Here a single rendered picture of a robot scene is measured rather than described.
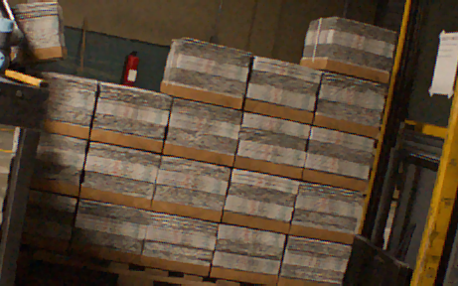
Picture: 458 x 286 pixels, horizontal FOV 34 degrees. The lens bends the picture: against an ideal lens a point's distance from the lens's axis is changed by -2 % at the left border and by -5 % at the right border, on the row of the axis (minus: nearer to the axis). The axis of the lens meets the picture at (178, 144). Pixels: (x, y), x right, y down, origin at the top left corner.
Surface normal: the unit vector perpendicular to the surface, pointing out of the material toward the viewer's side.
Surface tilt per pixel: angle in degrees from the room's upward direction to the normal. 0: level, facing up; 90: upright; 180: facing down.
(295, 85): 90
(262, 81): 90
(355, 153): 90
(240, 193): 90
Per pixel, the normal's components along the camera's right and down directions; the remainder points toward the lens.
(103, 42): 0.44, 0.16
